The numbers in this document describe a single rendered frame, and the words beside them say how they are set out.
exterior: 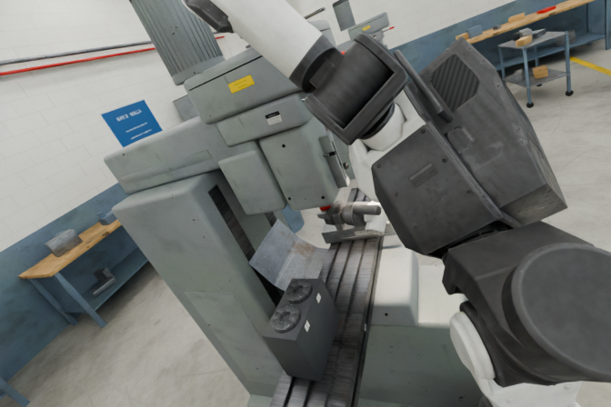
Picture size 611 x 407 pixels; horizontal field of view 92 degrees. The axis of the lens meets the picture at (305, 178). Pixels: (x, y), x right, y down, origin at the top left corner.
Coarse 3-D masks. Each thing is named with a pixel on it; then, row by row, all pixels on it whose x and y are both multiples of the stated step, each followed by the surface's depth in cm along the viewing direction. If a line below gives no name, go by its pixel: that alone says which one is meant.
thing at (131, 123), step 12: (120, 108) 489; (132, 108) 507; (144, 108) 527; (108, 120) 468; (120, 120) 485; (132, 120) 503; (144, 120) 523; (156, 120) 546; (120, 132) 481; (132, 132) 499; (144, 132) 518; (156, 132) 541
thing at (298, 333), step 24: (288, 288) 96; (312, 288) 93; (288, 312) 87; (312, 312) 88; (336, 312) 101; (264, 336) 84; (288, 336) 81; (312, 336) 86; (288, 360) 86; (312, 360) 84
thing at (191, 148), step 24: (192, 120) 114; (144, 144) 118; (168, 144) 114; (192, 144) 110; (216, 144) 106; (240, 144) 103; (120, 168) 130; (144, 168) 125; (168, 168) 120; (192, 168) 116; (216, 168) 112
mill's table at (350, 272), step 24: (360, 192) 177; (360, 240) 136; (336, 264) 128; (360, 264) 124; (336, 288) 115; (360, 288) 111; (360, 312) 101; (336, 336) 97; (360, 336) 95; (336, 360) 90; (360, 360) 91; (288, 384) 89; (312, 384) 87; (336, 384) 83; (360, 384) 88
